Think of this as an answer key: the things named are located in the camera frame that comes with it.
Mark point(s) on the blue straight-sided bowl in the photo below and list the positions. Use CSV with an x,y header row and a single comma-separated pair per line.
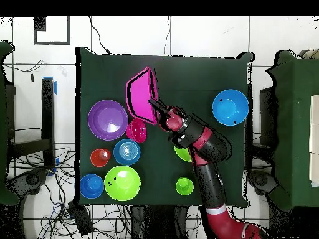
x,y
126,152

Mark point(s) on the black pedestal leg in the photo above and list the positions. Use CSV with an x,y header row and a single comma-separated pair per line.
x,y
261,179
27,181

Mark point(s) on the large light blue bowl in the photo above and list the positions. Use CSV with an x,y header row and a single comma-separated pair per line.
x,y
230,107

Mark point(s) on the black power box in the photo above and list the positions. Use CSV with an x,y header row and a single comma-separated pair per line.
x,y
82,219

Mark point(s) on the white box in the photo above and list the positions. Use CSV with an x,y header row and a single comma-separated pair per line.
x,y
314,139

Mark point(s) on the dark green tablecloth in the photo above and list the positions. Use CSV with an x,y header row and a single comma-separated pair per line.
x,y
199,74

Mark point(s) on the black square floor frame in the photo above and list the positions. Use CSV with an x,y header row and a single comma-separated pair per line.
x,y
35,29

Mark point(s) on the wide purple plastic bowl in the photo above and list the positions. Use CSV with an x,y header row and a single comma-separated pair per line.
x,y
108,119

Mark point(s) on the black metal stand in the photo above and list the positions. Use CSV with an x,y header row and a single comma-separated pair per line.
x,y
47,112

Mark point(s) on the small crimson plastic bowl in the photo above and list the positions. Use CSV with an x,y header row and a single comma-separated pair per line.
x,y
135,132

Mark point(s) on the small dark blue bowl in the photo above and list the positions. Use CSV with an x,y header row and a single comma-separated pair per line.
x,y
91,186

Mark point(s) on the neighbouring green covered table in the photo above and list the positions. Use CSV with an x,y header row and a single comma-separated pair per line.
x,y
296,124
3,149

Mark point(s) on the green plastic cup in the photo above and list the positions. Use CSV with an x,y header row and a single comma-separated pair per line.
x,y
184,186

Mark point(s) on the large pink plastic bowl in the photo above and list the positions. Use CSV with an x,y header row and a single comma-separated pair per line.
x,y
140,97

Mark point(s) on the green plastic bowl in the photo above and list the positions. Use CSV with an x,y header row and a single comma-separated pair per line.
x,y
122,184
183,154

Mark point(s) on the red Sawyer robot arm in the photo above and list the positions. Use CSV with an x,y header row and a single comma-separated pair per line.
x,y
211,174

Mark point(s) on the orange plastic cup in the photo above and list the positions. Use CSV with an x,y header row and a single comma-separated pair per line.
x,y
99,158

